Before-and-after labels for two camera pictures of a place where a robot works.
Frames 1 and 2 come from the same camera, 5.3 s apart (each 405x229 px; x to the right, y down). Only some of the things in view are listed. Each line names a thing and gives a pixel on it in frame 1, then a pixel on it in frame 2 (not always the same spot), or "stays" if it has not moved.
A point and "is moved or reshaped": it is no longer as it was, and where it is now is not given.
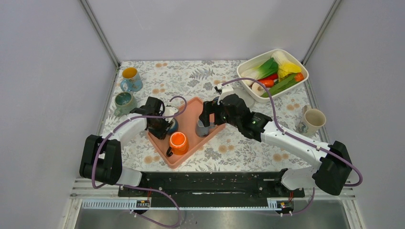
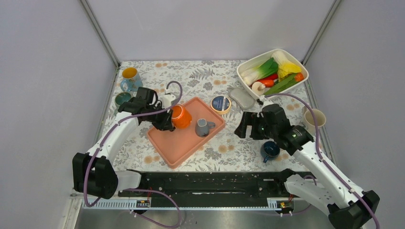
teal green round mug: (124, 101) stays
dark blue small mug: (174, 127) is moved or reshaped
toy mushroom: (258, 89) stays
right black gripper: (210, 107) → (249, 118)
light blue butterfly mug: (132, 81) stays
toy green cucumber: (281, 86) stays
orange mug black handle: (179, 144) → (181, 118)
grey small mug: (202, 131) stays
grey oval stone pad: (242, 93) stays
